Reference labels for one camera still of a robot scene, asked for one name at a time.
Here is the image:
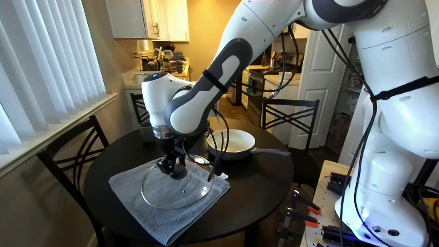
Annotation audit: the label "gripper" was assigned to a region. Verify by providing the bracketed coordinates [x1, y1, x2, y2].
[156, 136, 188, 176]

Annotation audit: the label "clear glass pan lid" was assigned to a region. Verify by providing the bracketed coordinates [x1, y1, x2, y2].
[141, 154, 215, 210]

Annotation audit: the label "blue towel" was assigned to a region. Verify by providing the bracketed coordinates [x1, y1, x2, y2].
[108, 158, 230, 246]

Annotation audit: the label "white frying pan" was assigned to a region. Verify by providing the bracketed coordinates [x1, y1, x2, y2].
[207, 129, 291, 161]

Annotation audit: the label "grey mug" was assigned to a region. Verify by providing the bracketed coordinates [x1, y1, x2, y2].
[139, 122, 156, 143]

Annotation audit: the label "dark wooden chair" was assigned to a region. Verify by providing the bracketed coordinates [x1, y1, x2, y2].
[130, 93, 151, 125]
[37, 115, 110, 247]
[261, 97, 320, 188]

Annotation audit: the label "white dish rack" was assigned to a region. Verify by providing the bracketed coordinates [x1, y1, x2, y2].
[133, 71, 162, 85]

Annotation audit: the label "black coffee maker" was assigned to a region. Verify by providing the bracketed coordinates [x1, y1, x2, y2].
[141, 56, 160, 72]

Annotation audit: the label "stove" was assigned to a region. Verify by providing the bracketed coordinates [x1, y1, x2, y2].
[247, 67, 279, 126]

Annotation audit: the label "white upper cabinet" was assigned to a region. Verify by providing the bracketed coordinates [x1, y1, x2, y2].
[105, 0, 190, 43]

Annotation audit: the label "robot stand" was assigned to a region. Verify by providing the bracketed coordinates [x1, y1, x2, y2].
[300, 160, 439, 247]

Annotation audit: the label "white vertical blinds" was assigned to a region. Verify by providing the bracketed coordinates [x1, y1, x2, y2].
[0, 0, 108, 155]

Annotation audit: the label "white panel door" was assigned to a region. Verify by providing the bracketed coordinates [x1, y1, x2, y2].
[288, 24, 354, 151]

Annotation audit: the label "black metal bar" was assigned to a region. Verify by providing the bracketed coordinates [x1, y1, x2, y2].
[321, 225, 358, 243]
[326, 172, 352, 196]

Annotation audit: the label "yellow box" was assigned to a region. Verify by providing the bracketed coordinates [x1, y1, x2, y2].
[423, 197, 439, 221]

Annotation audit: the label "clamp with orange handle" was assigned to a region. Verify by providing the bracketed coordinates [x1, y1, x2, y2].
[293, 190, 322, 215]
[284, 207, 320, 228]

